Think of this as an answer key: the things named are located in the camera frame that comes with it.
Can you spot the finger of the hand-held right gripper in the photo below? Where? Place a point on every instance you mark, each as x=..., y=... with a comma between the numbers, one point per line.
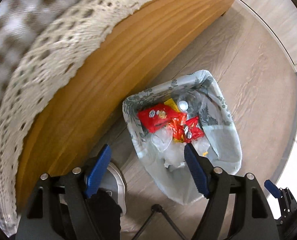
x=272, y=188

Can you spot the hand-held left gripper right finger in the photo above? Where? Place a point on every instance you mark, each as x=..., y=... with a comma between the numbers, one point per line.
x=196, y=172

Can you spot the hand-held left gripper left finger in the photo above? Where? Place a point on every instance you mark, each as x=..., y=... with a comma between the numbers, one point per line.
x=98, y=170

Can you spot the trash bin with floral liner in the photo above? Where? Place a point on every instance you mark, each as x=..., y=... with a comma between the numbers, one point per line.
x=223, y=140

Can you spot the red snack wrapper white label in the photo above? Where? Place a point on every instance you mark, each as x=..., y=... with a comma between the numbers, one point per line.
x=158, y=121

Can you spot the grey shoe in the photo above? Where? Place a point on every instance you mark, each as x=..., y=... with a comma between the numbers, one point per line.
x=116, y=180

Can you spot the crumpled clear plastic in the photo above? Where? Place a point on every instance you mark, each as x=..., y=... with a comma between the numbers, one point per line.
x=176, y=155

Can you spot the person's left leg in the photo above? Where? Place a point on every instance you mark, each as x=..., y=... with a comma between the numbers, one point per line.
x=106, y=212

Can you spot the small red silver wrapper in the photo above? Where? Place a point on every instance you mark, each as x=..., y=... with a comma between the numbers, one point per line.
x=195, y=128

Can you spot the crumpled red orange wrapper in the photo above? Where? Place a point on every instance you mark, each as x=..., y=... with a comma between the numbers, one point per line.
x=179, y=131

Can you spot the clear plastic cup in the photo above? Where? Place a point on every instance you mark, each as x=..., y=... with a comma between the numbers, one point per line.
x=161, y=140

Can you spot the clear plastic bottle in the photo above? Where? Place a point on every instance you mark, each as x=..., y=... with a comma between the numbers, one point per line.
x=188, y=101

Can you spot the yellow wrapper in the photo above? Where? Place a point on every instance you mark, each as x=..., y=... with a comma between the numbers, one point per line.
x=170, y=103

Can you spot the checked blanket with lace trim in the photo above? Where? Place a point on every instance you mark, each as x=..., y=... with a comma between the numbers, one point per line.
x=38, y=55

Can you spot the black metal frame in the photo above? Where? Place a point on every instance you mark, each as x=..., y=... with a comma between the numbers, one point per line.
x=159, y=208

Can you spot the wooden bed frame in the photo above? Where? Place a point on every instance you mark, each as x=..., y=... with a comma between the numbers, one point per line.
x=113, y=55

